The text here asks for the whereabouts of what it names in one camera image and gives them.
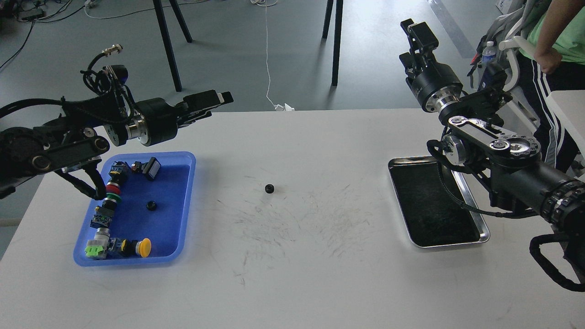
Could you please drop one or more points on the blue black switch block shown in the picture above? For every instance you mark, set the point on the blue black switch block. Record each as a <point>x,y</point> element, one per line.
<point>102,217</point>

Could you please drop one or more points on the yellow mushroom push button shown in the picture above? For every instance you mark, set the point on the yellow mushroom push button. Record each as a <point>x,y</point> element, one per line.
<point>136,248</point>

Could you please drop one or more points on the white side table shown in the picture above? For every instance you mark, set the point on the white side table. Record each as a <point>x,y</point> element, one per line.
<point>569,107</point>

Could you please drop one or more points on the plastic water bottle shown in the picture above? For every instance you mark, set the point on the plastic water bottle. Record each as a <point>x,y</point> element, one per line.
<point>488,53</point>

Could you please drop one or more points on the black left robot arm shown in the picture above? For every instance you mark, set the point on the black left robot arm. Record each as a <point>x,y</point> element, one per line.
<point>71,145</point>

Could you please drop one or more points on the black white rectangular switch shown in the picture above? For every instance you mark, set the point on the black white rectangular switch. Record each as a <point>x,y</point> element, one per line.
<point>149,169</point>

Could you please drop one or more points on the person in green shirt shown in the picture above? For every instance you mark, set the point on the person in green shirt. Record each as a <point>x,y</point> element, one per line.
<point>557,65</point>

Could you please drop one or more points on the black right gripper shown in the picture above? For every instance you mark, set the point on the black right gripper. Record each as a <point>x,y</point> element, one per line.
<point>435,85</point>

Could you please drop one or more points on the silver metal tray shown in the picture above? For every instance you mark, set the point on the silver metal tray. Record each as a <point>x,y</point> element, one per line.
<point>433,219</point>

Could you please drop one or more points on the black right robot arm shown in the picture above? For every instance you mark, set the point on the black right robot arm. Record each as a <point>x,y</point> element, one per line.
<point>506,163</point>

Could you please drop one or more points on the green round push button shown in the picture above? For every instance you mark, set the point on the green round push button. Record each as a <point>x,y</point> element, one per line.
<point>111,201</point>

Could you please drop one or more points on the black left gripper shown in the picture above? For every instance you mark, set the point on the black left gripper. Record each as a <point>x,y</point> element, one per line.
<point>155,121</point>

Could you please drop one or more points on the grey backpack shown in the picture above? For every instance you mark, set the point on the grey backpack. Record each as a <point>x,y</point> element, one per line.
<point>529,10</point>

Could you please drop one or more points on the black tripod legs right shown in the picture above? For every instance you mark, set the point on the black tripod legs right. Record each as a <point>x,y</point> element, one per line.
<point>329,11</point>

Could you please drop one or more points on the red round push button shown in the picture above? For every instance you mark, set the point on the red round push button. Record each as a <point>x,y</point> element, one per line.
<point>113,188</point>

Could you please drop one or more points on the green square push button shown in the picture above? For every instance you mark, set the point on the green square push button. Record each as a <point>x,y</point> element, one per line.
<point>100,245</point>

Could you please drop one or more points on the white chair frame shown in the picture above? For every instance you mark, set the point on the white chair frame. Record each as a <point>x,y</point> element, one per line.
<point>518,113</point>

